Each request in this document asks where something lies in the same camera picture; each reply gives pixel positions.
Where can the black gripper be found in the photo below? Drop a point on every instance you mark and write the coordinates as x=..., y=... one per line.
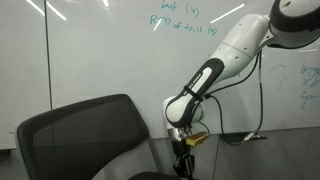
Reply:
x=185, y=162

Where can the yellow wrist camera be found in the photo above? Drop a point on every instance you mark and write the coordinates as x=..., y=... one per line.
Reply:
x=196, y=139

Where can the black office chair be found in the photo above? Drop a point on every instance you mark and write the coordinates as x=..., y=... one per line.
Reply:
x=76, y=141

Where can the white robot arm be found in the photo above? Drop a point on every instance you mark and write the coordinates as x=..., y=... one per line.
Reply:
x=291, y=24

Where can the large wall whiteboard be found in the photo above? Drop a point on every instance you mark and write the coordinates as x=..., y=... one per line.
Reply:
x=57, y=52

